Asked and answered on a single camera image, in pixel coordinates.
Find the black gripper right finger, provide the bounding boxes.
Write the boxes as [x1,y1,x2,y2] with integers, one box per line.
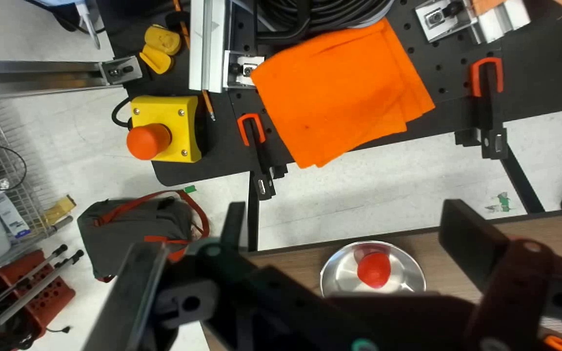
[439,198,555,311]

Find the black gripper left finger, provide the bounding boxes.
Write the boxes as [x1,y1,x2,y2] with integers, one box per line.
[82,241,168,351]

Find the red donut toy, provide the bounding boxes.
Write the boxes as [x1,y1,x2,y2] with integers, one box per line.
[357,251,391,288]

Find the green tape marker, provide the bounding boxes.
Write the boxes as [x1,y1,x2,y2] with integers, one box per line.
[498,192,512,212]

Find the red slotted block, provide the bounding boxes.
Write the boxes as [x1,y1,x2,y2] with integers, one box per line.
[0,245,84,333]

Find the silver metal pan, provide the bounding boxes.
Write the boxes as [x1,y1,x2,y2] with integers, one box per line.
[318,239,428,295]

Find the white plastic bottle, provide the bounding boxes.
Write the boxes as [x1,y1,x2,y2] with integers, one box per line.
[0,188,33,243]

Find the yellow emergency stop box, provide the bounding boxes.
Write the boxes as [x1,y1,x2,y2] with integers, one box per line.
[125,95,201,163]

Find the folded orange cloth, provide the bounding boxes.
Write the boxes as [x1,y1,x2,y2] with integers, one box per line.
[252,19,435,167]

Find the yellow plastic clips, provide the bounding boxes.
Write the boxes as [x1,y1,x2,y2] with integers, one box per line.
[139,22,182,73]

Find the dark bag with red straps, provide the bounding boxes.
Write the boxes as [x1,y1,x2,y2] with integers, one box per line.
[76,188,211,282]

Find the orange handled clamp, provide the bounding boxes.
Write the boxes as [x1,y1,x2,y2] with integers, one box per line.
[236,112,275,198]
[455,56,506,159]

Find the aluminium extrusion rail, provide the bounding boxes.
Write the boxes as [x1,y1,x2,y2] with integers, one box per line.
[190,0,231,93]

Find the coiled black cable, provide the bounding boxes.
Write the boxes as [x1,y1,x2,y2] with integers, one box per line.
[252,0,396,42]

